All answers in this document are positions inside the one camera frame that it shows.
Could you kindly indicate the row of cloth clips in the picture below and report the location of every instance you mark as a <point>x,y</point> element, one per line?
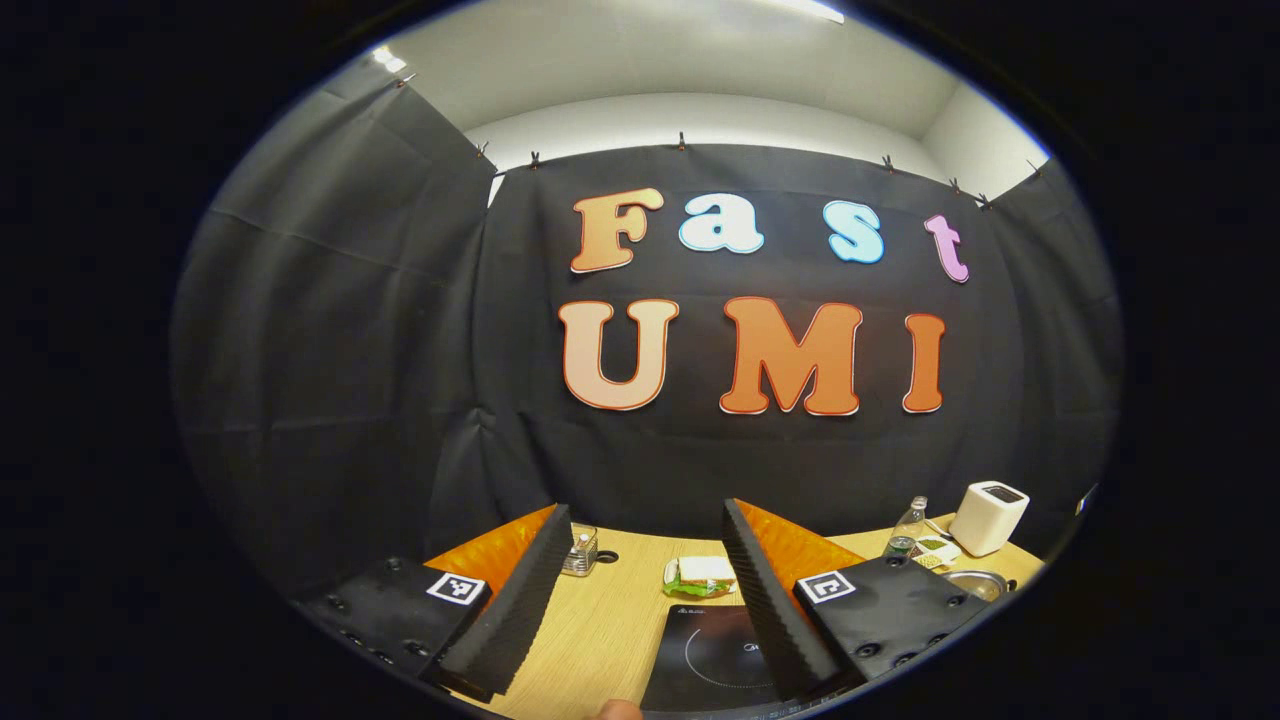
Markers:
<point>681,141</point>

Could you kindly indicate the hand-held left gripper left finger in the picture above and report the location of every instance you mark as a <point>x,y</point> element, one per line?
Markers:
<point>520,610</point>

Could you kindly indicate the sandwich with lettuce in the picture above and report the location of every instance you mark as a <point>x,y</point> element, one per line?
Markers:
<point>705,575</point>

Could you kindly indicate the black backdrop cloth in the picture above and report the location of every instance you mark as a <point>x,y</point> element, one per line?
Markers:
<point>350,330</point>

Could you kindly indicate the stainless steel pot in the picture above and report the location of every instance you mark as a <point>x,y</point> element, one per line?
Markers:
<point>978,582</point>

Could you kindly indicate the large ceiling light panel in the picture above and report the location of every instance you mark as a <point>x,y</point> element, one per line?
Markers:
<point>812,9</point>

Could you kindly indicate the white box appliance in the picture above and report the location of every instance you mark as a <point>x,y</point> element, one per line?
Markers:
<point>988,520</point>

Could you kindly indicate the black induction cooktop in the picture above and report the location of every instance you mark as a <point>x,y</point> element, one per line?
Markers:
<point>710,655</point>

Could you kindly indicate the small white dish with greens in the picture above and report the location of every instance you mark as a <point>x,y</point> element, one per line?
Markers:
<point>936,550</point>

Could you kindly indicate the clear plastic water bottle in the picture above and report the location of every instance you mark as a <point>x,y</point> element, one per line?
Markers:
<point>907,530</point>

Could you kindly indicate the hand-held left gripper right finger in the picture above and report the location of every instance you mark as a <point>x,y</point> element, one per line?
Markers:
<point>775,610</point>

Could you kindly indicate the small ceiling light panel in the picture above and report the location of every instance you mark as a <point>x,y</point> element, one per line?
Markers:
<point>389,58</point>

